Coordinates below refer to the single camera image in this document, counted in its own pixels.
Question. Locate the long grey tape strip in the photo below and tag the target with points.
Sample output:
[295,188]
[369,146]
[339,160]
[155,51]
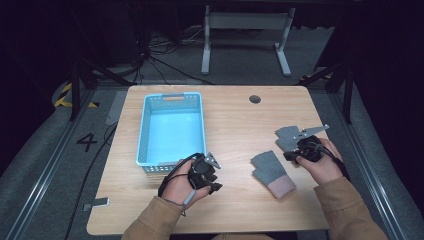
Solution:
[115,108]

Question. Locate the white metal stand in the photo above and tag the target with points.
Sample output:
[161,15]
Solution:
[246,21]

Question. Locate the black metal stand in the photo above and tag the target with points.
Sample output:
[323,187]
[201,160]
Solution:
[76,90]
[348,90]

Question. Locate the round grey table grommet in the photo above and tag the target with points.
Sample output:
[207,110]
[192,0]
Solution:
[255,99]

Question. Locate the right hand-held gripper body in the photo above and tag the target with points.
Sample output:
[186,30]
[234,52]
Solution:
[308,146]

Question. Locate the person's right hand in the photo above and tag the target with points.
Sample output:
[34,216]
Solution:
[325,165]

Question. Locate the light blue plastic basket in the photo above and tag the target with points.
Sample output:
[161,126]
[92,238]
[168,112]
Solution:
[173,133]

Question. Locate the yellow black hazard tape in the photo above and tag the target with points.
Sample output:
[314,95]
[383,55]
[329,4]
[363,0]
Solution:
[63,96]

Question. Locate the small grey tape piece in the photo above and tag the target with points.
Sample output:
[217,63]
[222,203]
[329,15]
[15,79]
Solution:
[100,202]

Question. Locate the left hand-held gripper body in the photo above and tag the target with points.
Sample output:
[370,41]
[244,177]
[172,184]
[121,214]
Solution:
[200,171]

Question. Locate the aluminium floor rail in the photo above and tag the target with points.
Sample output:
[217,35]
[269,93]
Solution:
[366,166]
[50,166]

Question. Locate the person's left hand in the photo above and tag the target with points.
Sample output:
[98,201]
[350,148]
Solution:
[180,190]

